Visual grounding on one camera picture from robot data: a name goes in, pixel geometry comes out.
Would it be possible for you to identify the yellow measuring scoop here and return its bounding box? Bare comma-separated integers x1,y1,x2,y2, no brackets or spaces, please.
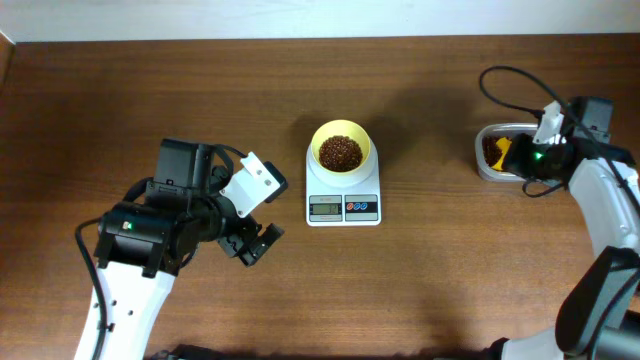
492,137,512,172

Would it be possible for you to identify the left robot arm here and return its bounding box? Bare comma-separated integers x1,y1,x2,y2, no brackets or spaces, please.
74,139,288,359

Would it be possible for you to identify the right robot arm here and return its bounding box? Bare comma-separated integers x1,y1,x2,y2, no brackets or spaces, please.
475,97,639,360

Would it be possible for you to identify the white digital kitchen scale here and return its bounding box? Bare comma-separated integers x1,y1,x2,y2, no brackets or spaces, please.
305,141,382,227

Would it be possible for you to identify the pale yellow bowl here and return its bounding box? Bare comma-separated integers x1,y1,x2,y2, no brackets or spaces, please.
310,119,373,174

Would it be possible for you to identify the clear plastic container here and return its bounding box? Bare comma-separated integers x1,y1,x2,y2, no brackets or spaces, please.
475,123,537,183

